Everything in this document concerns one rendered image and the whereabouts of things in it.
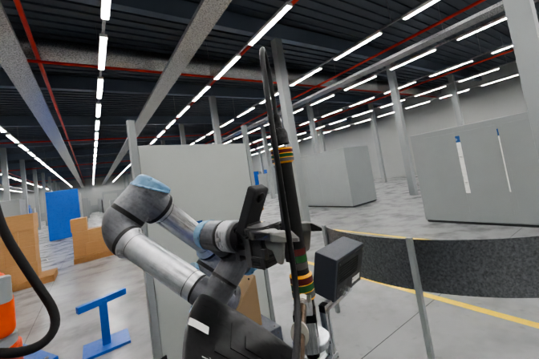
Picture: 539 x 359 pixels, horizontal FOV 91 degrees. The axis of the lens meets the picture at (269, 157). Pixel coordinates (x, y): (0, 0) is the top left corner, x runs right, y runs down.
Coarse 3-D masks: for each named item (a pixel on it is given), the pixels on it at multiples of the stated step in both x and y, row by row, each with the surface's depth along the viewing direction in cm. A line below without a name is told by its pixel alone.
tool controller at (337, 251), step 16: (336, 240) 130; (352, 240) 130; (320, 256) 115; (336, 256) 113; (352, 256) 120; (320, 272) 116; (336, 272) 111; (352, 272) 122; (320, 288) 116; (336, 288) 112
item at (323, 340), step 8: (312, 312) 45; (312, 320) 45; (312, 328) 46; (320, 328) 51; (312, 336) 46; (320, 336) 49; (328, 336) 49; (312, 344) 46; (320, 344) 47; (328, 344) 47; (312, 352) 46; (320, 352) 46
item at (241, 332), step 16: (208, 304) 45; (224, 304) 48; (208, 320) 40; (224, 320) 42; (240, 320) 45; (192, 336) 35; (208, 336) 37; (224, 336) 39; (240, 336) 41; (256, 336) 43; (272, 336) 45; (192, 352) 33; (224, 352) 36; (240, 352) 38; (256, 352) 39; (272, 352) 41; (288, 352) 44
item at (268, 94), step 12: (264, 48) 47; (264, 60) 45; (264, 72) 44; (264, 84) 44; (276, 108) 52; (276, 144) 43; (276, 156) 43; (276, 168) 43; (288, 216) 42; (288, 228) 42; (288, 240) 42; (288, 252) 42; (300, 312) 38; (300, 324) 36; (300, 336) 34; (300, 348) 32
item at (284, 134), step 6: (276, 120) 51; (276, 126) 51; (276, 132) 51; (282, 132) 51; (270, 138) 52; (282, 138) 50; (288, 138) 52; (282, 144) 54; (312, 300) 49; (318, 336) 49; (318, 354) 48
